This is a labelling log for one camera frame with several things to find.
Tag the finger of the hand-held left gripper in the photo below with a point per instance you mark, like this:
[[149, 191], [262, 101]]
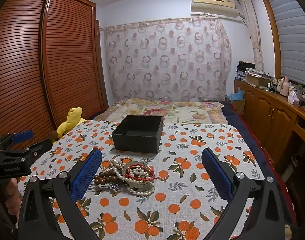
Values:
[[40, 147], [22, 136]]

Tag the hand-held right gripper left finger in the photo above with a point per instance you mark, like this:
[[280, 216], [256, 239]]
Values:
[[87, 175]]

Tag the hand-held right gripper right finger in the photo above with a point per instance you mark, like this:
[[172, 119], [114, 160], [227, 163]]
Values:
[[217, 177]]

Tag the purple flower hair comb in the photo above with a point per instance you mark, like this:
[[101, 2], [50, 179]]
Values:
[[115, 186]]

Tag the black storage box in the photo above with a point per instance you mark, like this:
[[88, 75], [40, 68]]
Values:
[[135, 143]]

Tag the person's left hand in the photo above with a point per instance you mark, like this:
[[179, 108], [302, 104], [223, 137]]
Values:
[[13, 200]]

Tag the yellow plush toy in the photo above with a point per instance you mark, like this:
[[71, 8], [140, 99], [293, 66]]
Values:
[[72, 120]]

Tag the orange print tablecloth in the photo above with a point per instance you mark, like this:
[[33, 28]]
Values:
[[187, 142]]

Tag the short pearl strand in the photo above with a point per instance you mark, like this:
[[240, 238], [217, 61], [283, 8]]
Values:
[[142, 193]]

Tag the navy bed sheet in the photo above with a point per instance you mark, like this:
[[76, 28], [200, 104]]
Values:
[[232, 115]]

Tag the wooden cabinet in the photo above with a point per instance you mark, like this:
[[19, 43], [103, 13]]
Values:
[[267, 115]]

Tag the floral blanket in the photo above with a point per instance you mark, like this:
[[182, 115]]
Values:
[[167, 110]]

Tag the blue plastic bag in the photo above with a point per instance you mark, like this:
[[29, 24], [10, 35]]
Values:
[[237, 95]]

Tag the wooden slatted wardrobe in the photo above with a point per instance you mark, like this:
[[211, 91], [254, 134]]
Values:
[[55, 55]]

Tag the cardboard box with floral cloth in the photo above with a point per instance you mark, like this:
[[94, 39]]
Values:
[[257, 77]]

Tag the pink tissue box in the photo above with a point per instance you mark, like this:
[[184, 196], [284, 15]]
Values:
[[293, 98]]

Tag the stack of folded clothes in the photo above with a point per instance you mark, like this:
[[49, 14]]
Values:
[[243, 70]]

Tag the pink thermos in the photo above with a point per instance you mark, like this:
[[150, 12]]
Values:
[[285, 87]]

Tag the green bottle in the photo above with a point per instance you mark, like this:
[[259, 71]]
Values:
[[299, 91]]

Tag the circle pattern curtain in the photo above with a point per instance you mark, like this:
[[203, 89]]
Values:
[[167, 60]]

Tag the beige side curtain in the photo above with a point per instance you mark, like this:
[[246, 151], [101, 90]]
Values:
[[252, 30]]

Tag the grey window blind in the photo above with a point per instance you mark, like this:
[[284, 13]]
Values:
[[292, 42]]

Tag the wall air conditioner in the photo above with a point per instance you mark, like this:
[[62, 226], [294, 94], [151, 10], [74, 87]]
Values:
[[212, 6]]

